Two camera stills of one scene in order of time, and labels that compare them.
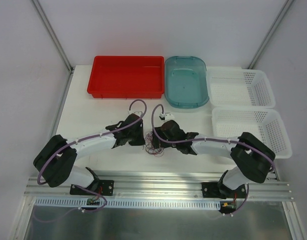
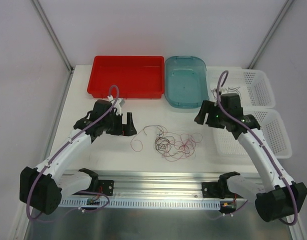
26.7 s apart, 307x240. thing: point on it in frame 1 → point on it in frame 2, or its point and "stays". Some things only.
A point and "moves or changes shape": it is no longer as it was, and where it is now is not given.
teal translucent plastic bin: (185, 82) stays
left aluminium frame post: (53, 35) stays
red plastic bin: (130, 77) stays
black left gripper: (137, 132) → (122, 125)
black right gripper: (158, 136) → (208, 113)
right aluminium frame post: (285, 9) stays
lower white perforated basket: (265, 123) stays
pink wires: (149, 147) moves or changes shape
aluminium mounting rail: (163, 186) stays
